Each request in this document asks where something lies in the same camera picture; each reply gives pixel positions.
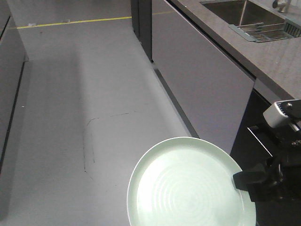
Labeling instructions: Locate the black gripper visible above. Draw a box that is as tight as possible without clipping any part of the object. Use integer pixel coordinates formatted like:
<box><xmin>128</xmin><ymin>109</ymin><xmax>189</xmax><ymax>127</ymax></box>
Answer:
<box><xmin>233</xmin><ymin>131</ymin><xmax>301</xmax><ymax>202</ymax></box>

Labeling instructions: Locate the light green round plate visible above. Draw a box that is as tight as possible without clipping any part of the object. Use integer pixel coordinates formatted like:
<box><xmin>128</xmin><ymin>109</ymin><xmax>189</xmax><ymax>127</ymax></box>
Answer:
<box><xmin>127</xmin><ymin>137</ymin><xmax>256</xmax><ymax>226</ymax></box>

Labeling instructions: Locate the grey sink drying rack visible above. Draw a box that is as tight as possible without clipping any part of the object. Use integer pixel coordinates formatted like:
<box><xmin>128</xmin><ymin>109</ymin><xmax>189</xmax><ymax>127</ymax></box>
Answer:
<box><xmin>228</xmin><ymin>19</ymin><xmax>301</xmax><ymax>43</ymax></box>

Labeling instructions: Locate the grey kitchen cabinet unit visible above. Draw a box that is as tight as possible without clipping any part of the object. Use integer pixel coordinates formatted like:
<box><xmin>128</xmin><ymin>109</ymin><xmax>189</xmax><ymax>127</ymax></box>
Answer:
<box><xmin>151</xmin><ymin>0</ymin><xmax>301</xmax><ymax>153</ymax></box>

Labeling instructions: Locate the stainless steel sink basin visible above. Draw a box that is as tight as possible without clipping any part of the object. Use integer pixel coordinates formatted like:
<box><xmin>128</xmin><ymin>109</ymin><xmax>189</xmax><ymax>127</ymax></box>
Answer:
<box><xmin>201</xmin><ymin>0</ymin><xmax>285</xmax><ymax>26</ymax></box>

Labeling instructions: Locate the chrome kitchen faucet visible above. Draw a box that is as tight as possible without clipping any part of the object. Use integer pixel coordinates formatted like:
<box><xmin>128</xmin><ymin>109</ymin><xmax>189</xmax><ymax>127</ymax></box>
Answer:
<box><xmin>272</xmin><ymin>0</ymin><xmax>291</xmax><ymax>13</ymax></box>

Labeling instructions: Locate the dark tall cabinet panel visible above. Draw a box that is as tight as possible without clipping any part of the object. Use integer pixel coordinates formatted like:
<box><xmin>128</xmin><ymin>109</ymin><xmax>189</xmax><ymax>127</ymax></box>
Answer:
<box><xmin>130</xmin><ymin>0</ymin><xmax>153</xmax><ymax>62</ymax></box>

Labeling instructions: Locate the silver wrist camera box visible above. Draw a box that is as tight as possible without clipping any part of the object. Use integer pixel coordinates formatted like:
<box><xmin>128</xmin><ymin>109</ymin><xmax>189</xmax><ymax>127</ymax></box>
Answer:
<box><xmin>263</xmin><ymin>99</ymin><xmax>301</xmax><ymax>131</ymax></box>

